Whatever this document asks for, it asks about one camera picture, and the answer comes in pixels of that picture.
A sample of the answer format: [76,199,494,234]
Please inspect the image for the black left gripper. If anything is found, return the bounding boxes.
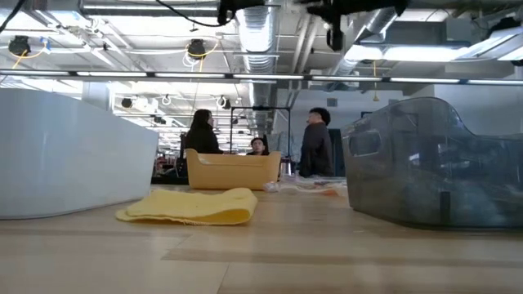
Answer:
[293,0,409,52]

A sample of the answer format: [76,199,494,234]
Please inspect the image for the grey translucent plastic bin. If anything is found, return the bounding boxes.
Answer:
[341,96,523,229]

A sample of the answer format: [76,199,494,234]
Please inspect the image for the orange toothbrush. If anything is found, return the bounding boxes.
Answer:
[285,185,348,198]

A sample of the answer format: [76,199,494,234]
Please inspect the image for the orange plastic bin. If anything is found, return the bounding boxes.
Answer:
[186,148,283,191]

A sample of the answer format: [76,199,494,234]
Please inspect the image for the yellow cloth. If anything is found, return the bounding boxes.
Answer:
[115,187,259,227]

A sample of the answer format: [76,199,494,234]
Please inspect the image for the white plastic bin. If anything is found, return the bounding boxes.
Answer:
[0,87,159,221]

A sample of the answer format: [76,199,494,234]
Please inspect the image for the bright ceiling light panel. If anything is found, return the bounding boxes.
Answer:
[345,43,471,64]

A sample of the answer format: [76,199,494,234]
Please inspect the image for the black partition panels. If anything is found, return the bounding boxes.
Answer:
[333,128,346,177]

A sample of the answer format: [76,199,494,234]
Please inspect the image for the person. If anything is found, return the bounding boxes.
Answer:
[246,137,270,157]
[299,107,335,178]
[186,109,224,155]

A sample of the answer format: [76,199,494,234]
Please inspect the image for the white pillar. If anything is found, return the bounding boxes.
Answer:
[83,80,114,111]

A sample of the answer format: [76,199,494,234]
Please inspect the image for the narrow silver spiral duct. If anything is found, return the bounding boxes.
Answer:
[326,7,413,78]

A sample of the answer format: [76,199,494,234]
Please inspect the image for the yellow hanging cord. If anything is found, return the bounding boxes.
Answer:
[371,60,379,103]

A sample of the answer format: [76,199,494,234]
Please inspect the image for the wide silver spiral duct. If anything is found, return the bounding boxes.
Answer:
[233,0,283,138]

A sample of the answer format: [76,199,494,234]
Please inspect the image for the long ceiling light rail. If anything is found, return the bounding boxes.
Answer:
[0,69,523,86]

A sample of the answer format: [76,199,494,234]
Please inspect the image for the black background rig frame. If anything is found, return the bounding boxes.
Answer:
[230,105,293,158]

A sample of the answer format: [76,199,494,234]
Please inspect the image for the black ceiling cable reel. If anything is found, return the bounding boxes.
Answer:
[7,35,32,57]
[186,38,208,59]

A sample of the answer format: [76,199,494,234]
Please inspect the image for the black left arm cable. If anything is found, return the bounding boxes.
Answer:
[154,0,237,28]

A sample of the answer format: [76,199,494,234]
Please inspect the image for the black aluminium table frame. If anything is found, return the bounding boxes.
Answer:
[150,175,190,185]

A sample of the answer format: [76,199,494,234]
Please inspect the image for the black hanging cable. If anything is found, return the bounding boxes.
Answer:
[0,0,27,33]

